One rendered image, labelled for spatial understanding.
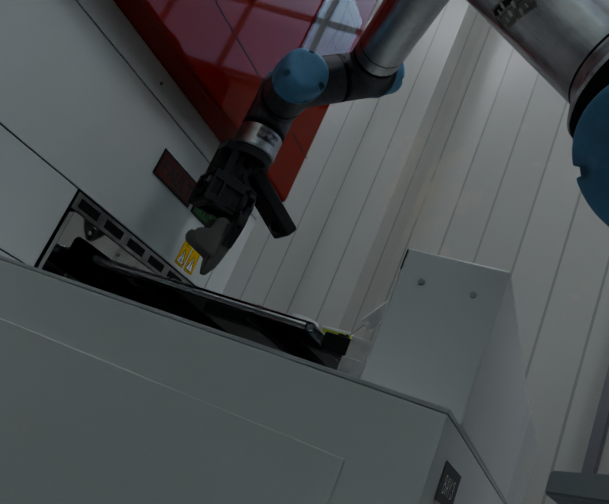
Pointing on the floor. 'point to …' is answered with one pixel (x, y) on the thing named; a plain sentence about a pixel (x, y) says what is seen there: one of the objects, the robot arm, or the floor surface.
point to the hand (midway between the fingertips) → (209, 269)
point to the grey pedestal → (592, 488)
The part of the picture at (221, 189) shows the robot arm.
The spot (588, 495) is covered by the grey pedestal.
